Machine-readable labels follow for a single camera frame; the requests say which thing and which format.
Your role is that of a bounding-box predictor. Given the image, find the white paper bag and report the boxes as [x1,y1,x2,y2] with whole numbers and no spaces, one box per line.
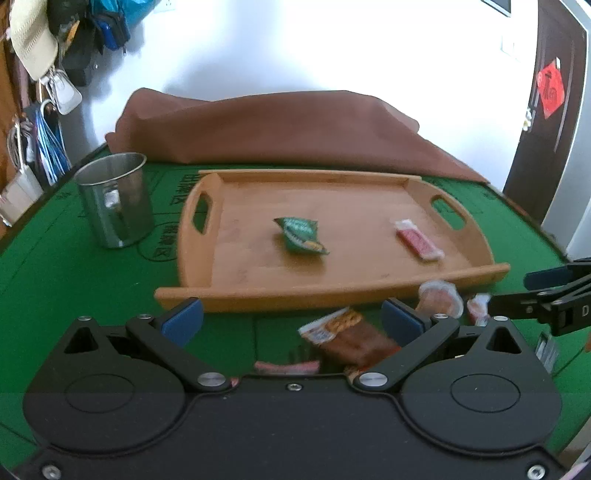
[0,166,44,227]

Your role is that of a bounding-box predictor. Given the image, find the wooden tray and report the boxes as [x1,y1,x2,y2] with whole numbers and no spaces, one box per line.
[154,170,511,313]

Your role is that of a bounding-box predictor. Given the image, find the blue bag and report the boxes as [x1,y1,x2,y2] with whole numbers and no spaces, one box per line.
[90,0,155,51]

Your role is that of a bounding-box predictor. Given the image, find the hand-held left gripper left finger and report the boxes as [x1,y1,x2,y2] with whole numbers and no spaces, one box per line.
[62,298,232,393]

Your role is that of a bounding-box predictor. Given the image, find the green snack packet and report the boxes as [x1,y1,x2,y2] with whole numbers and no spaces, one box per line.
[273,217,329,256]

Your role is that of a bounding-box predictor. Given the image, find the black bag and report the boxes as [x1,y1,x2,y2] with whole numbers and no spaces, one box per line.
[60,18,101,87]

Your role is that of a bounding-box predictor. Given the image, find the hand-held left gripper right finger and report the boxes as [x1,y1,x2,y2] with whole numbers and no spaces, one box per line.
[353,298,525,393]

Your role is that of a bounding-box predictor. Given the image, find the white cable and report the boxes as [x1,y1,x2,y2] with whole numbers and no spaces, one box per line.
[7,120,29,172]

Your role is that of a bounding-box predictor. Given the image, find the cream hat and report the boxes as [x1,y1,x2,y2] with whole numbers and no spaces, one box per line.
[9,0,61,81]

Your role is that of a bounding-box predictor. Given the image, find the pink snack packet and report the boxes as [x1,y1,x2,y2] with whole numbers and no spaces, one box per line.
[253,360,321,376]

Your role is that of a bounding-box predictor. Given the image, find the small white pink candy packet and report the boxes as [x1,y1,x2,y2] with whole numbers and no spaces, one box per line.
[466,293,491,326]

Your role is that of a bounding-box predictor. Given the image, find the red white snack packet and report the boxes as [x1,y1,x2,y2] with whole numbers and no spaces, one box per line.
[394,219,445,262]

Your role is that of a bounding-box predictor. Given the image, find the brown snack bar packet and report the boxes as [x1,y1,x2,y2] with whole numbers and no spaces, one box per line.
[298,308,402,377]

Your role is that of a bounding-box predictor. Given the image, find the red door decoration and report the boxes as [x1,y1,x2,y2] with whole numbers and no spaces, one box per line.
[538,58,572,121]

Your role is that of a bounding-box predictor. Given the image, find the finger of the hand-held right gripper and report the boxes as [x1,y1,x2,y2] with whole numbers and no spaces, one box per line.
[525,259,591,291]
[488,291,555,320]

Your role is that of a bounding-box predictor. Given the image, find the pink jelly cup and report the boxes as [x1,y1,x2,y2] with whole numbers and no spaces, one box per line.
[417,280,464,320]

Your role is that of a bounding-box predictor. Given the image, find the blue lanyards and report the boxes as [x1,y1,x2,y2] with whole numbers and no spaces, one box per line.
[34,104,72,184]

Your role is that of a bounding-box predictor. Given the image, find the steel mug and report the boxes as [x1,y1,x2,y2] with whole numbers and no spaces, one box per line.
[74,152,155,250]

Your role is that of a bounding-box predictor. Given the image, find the wall picture frame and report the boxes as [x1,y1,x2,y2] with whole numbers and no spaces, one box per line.
[480,0,513,18]

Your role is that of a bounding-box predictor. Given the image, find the brown cloth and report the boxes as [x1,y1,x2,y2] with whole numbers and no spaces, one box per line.
[105,88,490,185]

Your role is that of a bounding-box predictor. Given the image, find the dark brown door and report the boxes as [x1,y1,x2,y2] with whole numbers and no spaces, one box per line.
[503,0,591,227]

